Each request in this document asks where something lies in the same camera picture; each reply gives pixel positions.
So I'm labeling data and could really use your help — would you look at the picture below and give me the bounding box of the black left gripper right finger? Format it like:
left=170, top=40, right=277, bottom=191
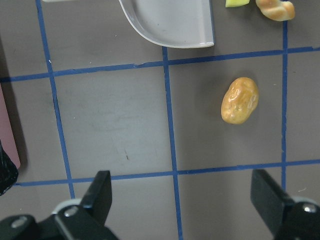
left=250, top=169, right=320, bottom=240

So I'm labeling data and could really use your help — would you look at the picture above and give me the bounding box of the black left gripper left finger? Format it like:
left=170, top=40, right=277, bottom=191
left=54, top=170, right=112, bottom=240

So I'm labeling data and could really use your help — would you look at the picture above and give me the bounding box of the yellow toy potato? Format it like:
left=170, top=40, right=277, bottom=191
left=220, top=77, right=260, bottom=125

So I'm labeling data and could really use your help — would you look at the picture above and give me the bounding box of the toy croissant bread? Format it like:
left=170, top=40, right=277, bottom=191
left=255, top=0, right=296, bottom=22

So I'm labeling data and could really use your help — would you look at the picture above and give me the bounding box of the yellow green sponge piece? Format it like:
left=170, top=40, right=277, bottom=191
left=225, top=0, right=250, bottom=8

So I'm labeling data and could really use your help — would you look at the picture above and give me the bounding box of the pink bin with black bag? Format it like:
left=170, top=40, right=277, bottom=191
left=0, top=88, right=21, bottom=196

